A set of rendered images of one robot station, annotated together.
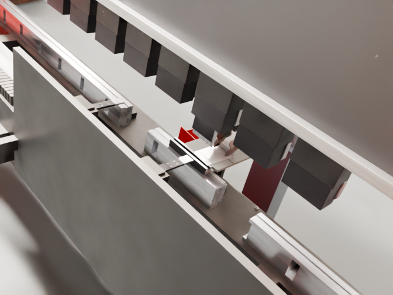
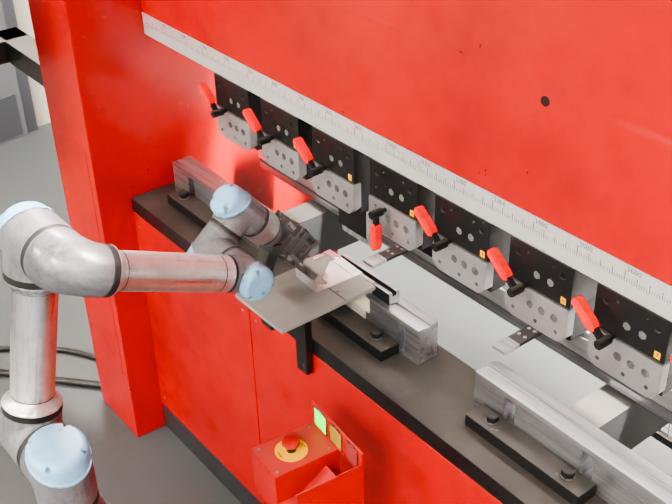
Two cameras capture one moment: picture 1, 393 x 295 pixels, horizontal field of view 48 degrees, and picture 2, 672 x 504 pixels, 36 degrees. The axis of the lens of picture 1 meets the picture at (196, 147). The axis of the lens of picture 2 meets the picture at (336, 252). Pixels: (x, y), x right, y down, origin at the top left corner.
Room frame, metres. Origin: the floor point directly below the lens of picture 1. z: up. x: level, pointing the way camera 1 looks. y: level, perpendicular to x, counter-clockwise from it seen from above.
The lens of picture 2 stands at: (3.27, 0.42, 2.32)
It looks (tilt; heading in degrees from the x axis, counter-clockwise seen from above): 33 degrees down; 194
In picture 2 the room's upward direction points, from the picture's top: 2 degrees counter-clockwise
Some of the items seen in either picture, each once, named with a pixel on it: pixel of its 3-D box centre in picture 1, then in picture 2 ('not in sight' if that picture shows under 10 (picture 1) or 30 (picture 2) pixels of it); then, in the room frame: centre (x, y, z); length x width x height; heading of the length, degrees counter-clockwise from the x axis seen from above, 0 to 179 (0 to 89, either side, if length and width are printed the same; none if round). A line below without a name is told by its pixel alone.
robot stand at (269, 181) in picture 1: (262, 194); not in sight; (2.01, -0.43, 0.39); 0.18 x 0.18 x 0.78; 58
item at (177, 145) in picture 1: (189, 155); (366, 278); (1.33, 0.02, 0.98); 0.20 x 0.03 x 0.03; 51
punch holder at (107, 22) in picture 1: (115, 26); (552, 282); (1.67, 0.43, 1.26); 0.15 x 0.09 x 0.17; 51
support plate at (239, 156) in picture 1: (224, 148); (305, 291); (1.43, -0.10, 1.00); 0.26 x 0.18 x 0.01; 141
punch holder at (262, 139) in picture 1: (265, 131); (293, 135); (1.17, -0.19, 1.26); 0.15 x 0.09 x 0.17; 51
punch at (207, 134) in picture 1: (204, 128); (355, 220); (1.31, -0.01, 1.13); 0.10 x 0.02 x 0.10; 51
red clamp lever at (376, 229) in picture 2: not in sight; (378, 229); (1.46, 0.07, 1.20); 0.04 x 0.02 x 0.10; 141
